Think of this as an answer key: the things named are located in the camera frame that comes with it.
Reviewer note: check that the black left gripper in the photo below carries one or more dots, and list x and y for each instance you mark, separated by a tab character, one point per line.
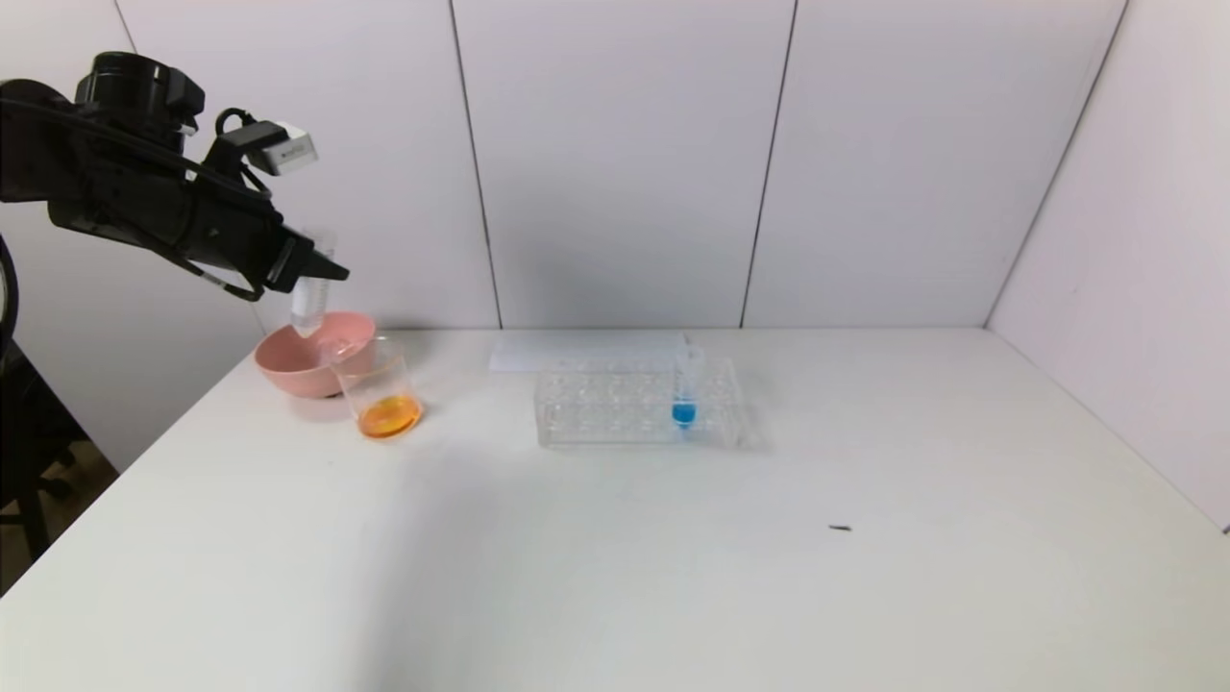
284	259

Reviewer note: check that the test tube with yellow pigment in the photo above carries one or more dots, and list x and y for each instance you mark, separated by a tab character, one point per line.
307	308

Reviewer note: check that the orange and black left arm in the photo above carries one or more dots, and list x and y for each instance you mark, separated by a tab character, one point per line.
96	163

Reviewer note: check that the clear glass beaker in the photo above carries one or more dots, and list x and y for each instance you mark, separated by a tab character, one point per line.
389	413

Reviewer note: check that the clear plastic test tube rack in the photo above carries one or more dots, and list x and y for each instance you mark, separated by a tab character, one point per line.
596	413

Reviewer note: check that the test tube with blue pigment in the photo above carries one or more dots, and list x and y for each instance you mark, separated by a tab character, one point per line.
683	413

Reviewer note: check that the pink bowl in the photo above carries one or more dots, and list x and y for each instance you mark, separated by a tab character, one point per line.
298	370

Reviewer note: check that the white paper sheet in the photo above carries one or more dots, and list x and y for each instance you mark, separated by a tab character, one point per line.
519	354

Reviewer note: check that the black background furniture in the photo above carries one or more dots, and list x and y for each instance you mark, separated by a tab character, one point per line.
38	452

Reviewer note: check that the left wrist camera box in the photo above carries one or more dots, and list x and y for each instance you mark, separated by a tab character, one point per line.
283	149

